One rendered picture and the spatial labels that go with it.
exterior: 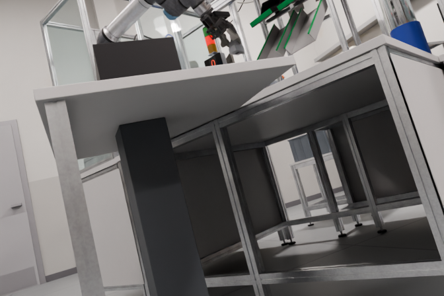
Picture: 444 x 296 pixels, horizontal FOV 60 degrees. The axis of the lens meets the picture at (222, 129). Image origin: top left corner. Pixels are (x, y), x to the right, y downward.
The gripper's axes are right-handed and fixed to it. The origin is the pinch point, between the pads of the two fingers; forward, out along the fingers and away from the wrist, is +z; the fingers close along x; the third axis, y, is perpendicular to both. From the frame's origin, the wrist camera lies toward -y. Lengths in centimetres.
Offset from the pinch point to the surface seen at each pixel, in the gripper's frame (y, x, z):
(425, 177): 63, 66, 47
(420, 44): -50, 54, 66
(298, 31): 1.1, 30.0, 10.1
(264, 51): 7.0, 14.3, 8.2
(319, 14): 3.0, 42.3, 7.6
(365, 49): 37, 63, 14
